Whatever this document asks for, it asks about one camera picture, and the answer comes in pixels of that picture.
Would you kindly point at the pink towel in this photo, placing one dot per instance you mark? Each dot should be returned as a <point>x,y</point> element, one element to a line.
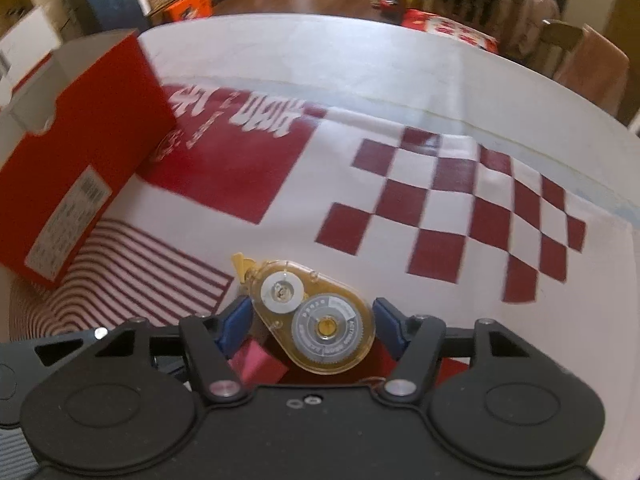
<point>595,70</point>

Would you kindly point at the red cardboard box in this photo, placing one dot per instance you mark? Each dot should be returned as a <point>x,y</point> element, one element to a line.
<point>85,160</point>

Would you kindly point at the yellow clear correction tape dispenser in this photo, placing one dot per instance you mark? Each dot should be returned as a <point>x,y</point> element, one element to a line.
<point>320,320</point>

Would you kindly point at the orange gift box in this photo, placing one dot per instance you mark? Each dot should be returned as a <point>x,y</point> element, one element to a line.
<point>187,5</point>

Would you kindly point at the red white printed table mat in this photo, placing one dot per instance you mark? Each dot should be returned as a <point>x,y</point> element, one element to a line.
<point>400,185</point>

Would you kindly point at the pink binder clip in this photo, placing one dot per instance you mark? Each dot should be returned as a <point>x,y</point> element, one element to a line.
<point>255,360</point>

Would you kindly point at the red printed packet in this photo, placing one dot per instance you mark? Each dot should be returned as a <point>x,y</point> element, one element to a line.
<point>450,27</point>

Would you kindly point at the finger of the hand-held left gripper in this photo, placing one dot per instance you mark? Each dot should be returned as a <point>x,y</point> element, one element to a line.
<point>92,335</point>

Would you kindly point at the black flat board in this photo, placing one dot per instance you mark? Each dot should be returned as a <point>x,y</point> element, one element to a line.
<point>115,2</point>

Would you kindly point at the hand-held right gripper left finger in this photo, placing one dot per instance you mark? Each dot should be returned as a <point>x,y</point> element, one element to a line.
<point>232,325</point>

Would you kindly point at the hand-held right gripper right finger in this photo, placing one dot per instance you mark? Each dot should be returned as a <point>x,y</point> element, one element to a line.
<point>390,322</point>

